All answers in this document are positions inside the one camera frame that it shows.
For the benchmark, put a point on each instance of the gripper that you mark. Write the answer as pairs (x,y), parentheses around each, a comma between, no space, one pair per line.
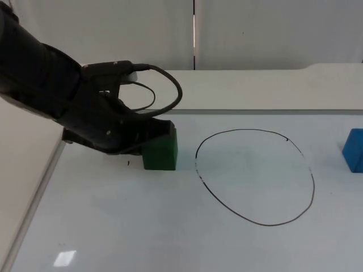
(102,127)

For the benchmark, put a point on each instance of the green cube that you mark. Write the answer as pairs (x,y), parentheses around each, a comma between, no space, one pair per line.
(160,154)

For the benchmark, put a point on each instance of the grey-framed whiteboard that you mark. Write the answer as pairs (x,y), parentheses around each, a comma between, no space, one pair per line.
(141,221)

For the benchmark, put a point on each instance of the blue cube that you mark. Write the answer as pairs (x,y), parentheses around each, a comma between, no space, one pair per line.
(354,151)

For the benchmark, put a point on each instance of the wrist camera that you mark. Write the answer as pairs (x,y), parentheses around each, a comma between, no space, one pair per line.
(109,71)

